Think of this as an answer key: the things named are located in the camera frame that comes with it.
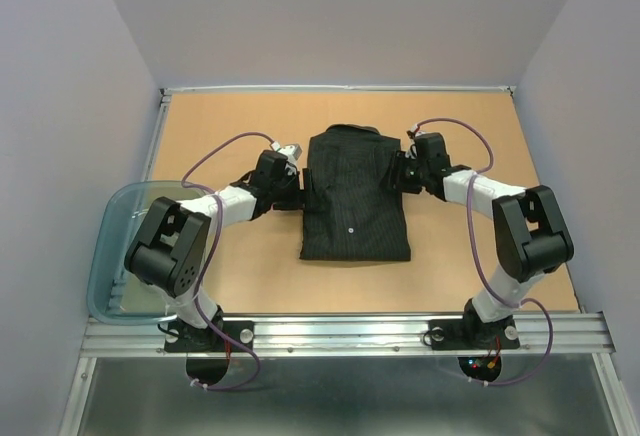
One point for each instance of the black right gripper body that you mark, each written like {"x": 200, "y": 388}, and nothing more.
{"x": 408, "y": 172}

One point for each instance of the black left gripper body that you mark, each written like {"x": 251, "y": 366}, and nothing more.
{"x": 287, "y": 194}

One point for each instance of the black pinstriped long sleeve shirt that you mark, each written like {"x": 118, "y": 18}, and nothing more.
{"x": 358, "y": 219}

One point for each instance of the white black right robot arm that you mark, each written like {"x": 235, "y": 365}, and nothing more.
{"x": 530, "y": 233}

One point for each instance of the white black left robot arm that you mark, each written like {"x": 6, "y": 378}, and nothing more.
{"x": 177, "y": 239}

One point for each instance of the clear teal plastic bin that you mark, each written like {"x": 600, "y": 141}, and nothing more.
{"x": 114, "y": 295}

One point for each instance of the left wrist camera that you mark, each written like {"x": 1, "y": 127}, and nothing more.
{"x": 292, "y": 152}

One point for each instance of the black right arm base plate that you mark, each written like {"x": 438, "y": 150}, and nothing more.
{"x": 456, "y": 334}

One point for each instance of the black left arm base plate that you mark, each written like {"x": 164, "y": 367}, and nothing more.
{"x": 182, "y": 338}

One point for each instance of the aluminium front mounting rail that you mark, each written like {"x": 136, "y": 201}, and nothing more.
{"x": 339, "y": 335}

